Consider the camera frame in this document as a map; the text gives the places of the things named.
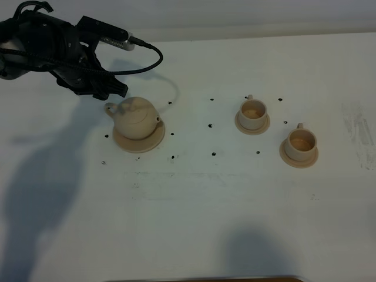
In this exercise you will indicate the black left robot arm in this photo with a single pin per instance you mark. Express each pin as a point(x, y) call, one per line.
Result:
point(15, 61)

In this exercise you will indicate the beige cup saucer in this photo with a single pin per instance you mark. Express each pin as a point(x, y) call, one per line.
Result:
point(252, 126)
point(297, 164)

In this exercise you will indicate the beige teacup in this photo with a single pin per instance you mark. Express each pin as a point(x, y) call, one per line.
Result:
point(301, 144)
point(253, 108)

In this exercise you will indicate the beige rear teacup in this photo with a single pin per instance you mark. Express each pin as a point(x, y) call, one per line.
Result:
point(253, 108)

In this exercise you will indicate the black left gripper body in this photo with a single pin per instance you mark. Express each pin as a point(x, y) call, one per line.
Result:
point(58, 40)

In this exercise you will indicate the beige front teacup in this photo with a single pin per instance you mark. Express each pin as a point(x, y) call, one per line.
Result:
point(301, 144)

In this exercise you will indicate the beige rear cup saucer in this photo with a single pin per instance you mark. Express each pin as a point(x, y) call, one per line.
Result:
point(252, 126)

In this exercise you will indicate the beige teapot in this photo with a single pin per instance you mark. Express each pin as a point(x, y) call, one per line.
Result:
point(134, 118)

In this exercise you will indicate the beige front cup saucer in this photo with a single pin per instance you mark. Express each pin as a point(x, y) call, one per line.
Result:
point(297, 164)

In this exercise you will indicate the beige teapot saucer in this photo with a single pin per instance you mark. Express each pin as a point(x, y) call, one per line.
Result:
point(142, 145)

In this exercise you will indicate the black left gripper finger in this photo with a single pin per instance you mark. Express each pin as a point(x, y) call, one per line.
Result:
point(101, 93)
point(115, 86)

